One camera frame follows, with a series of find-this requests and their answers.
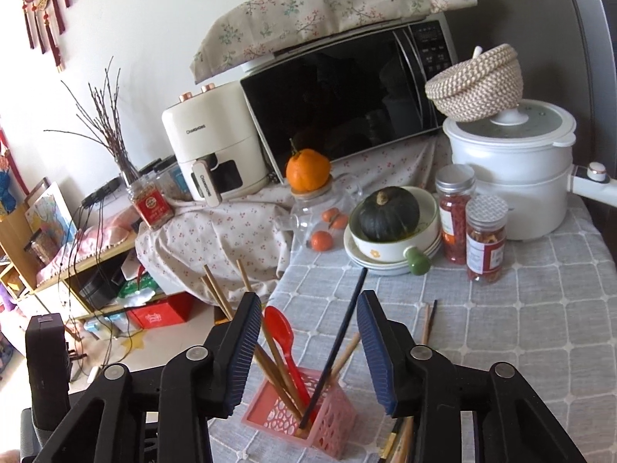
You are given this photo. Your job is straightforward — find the bare branches in vase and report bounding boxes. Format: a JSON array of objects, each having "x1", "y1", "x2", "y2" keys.
[{"x1": 43, "y1": 55, "x2": 142, "y2": 189}]

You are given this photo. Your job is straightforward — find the white electric cooking pot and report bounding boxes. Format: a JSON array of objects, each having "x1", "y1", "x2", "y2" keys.
[{"x1": 442, "y1": 99, "x2": 617, "y2": 243}]

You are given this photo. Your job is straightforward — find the dark green pumpkin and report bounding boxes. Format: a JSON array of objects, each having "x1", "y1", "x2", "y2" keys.
[{"x1": 359, "y1": 187, "x2": 420, "y2": 243}]

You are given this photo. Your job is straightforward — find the floral cushion cover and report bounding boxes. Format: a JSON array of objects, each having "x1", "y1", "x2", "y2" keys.
[{"x1": 189, "y1": 0, "x2": 478, "y2": 86}]

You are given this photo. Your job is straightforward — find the wooden chopstick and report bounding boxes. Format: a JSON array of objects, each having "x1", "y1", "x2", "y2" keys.
[
  {"x1": 200, "y1": 275, "x2": 296, "y2": 418},
  {"x1": 201, "y1": 264, "x2": 302, "y2": 418},
  {"x1": 329, "y1": 333, "x2": 361, "y2": 383},
  {"x1": 236, "y1": 259, "x2": 309, "y2": 416}
]

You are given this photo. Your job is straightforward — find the colourful picture book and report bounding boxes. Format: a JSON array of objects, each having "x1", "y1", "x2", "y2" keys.
[{"x1": 24, "y1": 181, "x2": 79, "y2": 252}]

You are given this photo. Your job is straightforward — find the red plastic spoon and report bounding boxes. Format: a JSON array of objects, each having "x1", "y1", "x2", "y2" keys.
[{"x1": 263, "y1": 305, "x2": 316, "y2": 422}]

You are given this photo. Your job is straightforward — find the pink cloth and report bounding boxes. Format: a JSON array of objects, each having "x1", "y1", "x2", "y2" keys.
[{"x1": 72, "y1": 205, "x2": 139, "y2": 257}]

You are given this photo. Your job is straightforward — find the red cardboard box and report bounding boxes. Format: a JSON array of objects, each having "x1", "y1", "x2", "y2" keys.
[{"x1": 126, "y1": 294, "x2": 196, "y2": 330}]

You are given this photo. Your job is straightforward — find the small-flower printed cloth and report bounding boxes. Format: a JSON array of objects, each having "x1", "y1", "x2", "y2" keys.
[{"x1": 135, "y1": 135, "x2": 435, "y2": 307}]

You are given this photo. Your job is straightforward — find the woven rope basket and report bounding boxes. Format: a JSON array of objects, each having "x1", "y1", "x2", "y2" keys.
[{"x1": 425, "y1": 43, "x2": 524, "y2": 122}]

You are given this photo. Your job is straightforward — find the black-lidded plastic containers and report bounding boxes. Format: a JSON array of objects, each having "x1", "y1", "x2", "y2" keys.
[{"x1": 139, "y1": 154, "x2": 190, "y2": 201}]

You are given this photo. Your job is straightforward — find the cream air fryer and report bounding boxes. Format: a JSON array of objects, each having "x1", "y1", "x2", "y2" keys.
[{"x1": 161, "y1": 83, "x2": 271, "y2": 203}]

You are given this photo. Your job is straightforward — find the wooden shelf unit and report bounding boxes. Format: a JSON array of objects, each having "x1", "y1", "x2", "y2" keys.
[{"x1": 0, "y1": 188, "x2": 138, "y2": 319}]

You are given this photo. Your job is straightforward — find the white bowl with green handle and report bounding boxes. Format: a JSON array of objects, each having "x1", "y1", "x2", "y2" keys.
[{"x1": 349, "y1": 186, "x2": 440, "y2": 275}]

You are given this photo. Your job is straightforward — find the white plate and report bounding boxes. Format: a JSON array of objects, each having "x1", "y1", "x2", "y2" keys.
[
  {"x1": 348, "y1": 246, "x2": 442, "y2": 277},
  {"x1": 343, "y1": 234, "x2": 443, "y2": 271}
]

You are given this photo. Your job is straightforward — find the glass jar with tomatoes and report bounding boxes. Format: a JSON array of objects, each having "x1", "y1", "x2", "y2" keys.
[{"x1": 275, "y1": 174, "x2": 364, "y2": 252}]

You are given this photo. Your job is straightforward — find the black microwave oven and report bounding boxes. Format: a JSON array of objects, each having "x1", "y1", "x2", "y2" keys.
[{"x1": 240, "y1": 12, "x2": 459, "y2": 184}]

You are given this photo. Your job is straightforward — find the black chopstick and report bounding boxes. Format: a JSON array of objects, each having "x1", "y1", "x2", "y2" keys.
[
  {"x1": 378, "y1": 299, "x2": 439, "y2": 463},
  {"x1": 298, "y1": 267, "x2": 369, "y2": 431}
]

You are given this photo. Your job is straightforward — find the large orange citrus fruit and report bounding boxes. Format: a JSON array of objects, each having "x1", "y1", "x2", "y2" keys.
[{"x1": 286, "y1": 139, "x2": 332, "y2": 193}]

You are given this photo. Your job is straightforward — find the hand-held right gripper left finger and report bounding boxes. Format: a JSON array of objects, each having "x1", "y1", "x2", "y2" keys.
[{"x1": 34, "y1": 292, "x2": 263, "y2": 463}]

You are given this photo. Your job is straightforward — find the pink perforated plastic basket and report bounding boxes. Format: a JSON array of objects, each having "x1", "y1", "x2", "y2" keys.
[{"x1": 241, "y1": 368, "x2": 358, "y2": 458}]

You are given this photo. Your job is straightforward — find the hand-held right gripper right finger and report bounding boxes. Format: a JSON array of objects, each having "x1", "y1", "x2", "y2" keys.
[{"x1": 357, "y1": 290, "x2": 586, "y2": 463}]

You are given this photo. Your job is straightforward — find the black power strip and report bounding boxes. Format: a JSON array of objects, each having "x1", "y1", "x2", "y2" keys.
[{"x1": 81, "y1": 176, "x2": 121, "y2": 208}]

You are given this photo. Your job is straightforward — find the tall spice jar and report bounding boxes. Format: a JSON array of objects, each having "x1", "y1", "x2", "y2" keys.
[{"x1": 435, "y1": 164, "x2": 477, "y2": 265}]

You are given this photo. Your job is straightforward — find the red tasselled wall ornament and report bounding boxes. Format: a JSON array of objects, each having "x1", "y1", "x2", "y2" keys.
[{"x1": 22, "y1": 0, "x2": 71, "y2": 74}]

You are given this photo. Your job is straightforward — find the grey checked tablecloth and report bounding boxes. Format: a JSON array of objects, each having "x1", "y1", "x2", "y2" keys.
[{"x1": 207, "y1": 193, "x2": 617, "y2": 463}]

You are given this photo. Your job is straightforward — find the short spice jar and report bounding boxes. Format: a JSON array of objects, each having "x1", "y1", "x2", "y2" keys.
[{"x1": 465, "y1": 195, "x2": 509, "y2": 283}]

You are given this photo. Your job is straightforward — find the red label glass jar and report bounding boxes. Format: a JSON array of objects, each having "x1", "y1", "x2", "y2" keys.
[{"x1": 126, "y1": 174, "x2": 174, "y2": 231}]

